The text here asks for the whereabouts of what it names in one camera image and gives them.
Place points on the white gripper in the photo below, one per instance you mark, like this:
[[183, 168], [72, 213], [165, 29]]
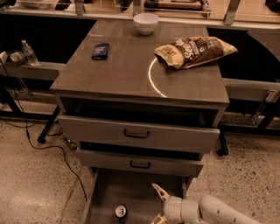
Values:
[[172, 207]]

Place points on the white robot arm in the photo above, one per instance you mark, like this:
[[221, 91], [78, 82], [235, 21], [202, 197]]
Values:
[[208, 210]]

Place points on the open bottom drawer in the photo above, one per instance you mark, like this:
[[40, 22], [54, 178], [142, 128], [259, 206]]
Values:
[[111, 188]]

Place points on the grey drawer cabinet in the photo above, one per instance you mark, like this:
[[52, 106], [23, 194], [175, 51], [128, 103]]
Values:
[[132, 85]]

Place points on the black cabinet leg left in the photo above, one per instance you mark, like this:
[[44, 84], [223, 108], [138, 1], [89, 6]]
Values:
[[50, 120]]

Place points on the grey side ledge right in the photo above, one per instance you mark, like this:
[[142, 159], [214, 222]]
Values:
[[252, 90]]

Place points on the grey side ledge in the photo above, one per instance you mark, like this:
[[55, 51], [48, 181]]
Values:
[[46, 71], [252, 90]]

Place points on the brown yellow chip bag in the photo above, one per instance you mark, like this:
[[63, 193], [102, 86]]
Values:
[[190, 52]]

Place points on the dark blue snack packet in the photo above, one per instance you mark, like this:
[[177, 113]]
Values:
[[100, 51]]

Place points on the grey side ledge left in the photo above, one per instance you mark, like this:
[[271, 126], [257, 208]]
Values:
[[46, 71]]

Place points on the white ceramic bowl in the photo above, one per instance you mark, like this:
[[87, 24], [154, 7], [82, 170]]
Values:
[[146, 23]]

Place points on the clear plastic water bottle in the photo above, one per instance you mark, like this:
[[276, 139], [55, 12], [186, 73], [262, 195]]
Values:
[[29, 53]]

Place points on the small round bowl on ledge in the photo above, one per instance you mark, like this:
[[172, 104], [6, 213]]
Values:
[[15, 58]]

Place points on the middle drawer with handle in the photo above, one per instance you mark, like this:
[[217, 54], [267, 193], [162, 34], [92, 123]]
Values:
[[129, 163]]

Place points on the drawer with handle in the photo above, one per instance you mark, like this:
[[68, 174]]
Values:
[[136, 134], [129, 163]]

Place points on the top drawer with handle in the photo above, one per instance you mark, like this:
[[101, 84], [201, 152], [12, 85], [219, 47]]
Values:
[[136, 134]]

